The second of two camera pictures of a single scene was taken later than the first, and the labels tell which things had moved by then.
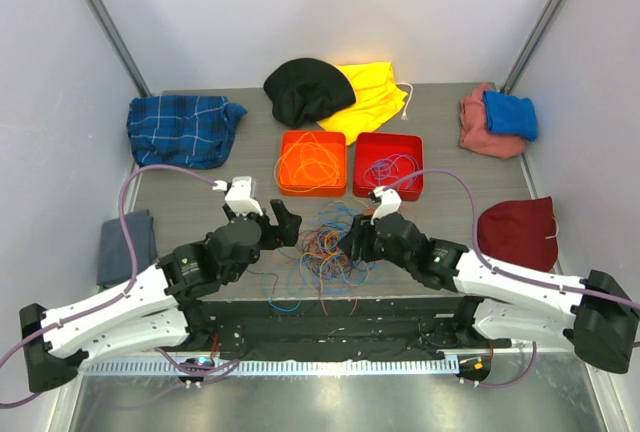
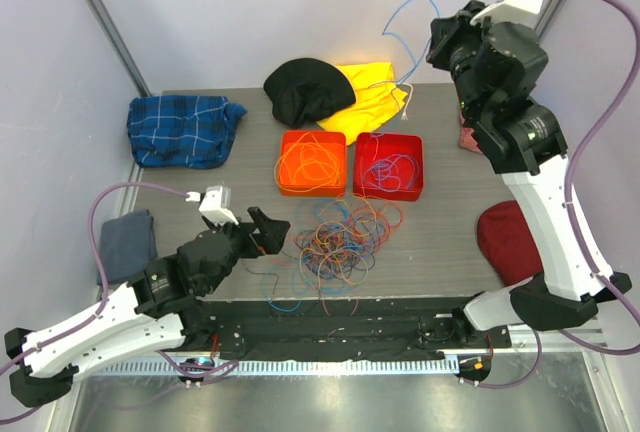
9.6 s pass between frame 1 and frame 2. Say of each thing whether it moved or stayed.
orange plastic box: stayed
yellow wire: stayed
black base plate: stayed
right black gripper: moved
